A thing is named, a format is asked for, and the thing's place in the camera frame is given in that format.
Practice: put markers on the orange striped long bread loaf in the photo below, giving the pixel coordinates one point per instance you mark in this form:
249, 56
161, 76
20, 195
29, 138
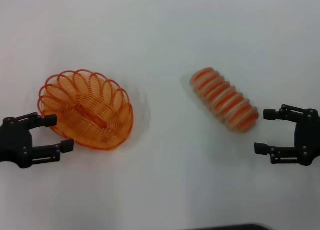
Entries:
223, 101

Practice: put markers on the dark rounded robot base edge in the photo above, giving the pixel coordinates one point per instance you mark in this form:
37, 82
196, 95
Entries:
232, 226

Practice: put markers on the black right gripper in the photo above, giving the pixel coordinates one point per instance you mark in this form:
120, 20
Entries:
307, 137

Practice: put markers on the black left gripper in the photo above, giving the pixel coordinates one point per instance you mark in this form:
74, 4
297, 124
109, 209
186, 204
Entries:
15, 142

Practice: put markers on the orange woven plastic basket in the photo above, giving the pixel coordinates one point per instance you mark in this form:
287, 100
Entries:
95, 114

